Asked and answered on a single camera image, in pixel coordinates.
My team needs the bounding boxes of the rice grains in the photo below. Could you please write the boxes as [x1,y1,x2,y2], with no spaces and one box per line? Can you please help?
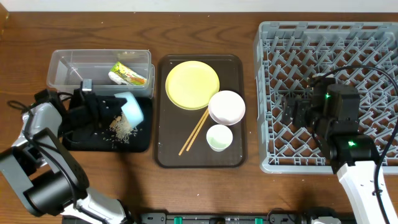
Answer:
[109,113,138,144]

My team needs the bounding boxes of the blue bowl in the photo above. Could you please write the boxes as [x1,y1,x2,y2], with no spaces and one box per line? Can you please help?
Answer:
[114,91,144,128]

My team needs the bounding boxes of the green snack wrapper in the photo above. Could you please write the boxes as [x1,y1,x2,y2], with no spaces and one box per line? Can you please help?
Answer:
[108,62,147,86]

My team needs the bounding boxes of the pink bowl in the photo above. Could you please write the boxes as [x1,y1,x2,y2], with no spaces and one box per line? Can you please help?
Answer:
[208,90,246,126]

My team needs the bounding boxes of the white cup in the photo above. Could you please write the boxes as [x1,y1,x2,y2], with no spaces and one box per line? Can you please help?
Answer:
[206,124,233,152]

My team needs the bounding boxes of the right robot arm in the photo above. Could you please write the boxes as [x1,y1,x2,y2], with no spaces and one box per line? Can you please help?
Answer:
[281,78,397,223]

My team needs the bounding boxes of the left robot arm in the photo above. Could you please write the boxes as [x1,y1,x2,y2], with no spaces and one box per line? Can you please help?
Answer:
[1,89,136,223]

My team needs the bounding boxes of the grey dishwasher rack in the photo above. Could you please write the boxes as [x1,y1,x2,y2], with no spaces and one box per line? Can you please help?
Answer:
[254,22,397,174]

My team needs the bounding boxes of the black tray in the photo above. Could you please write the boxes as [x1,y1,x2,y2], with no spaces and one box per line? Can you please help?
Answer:
[62,97,153,152]

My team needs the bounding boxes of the clear plastic bin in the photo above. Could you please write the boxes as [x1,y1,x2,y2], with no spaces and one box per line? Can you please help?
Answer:
[47,49,155,98]

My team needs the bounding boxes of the wooden chopstick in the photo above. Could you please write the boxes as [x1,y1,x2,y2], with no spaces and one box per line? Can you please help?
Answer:
[185,109,209,152]
[178,108,209,156]

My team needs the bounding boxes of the brown serving tray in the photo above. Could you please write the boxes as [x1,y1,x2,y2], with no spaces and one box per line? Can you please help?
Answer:
[154,55,247,169]

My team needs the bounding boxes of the yellow plate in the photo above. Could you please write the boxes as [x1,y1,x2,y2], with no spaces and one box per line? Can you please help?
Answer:
[165,61,220,110]

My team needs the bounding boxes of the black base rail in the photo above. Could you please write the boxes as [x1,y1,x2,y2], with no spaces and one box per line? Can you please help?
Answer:
[138,212,357,224]

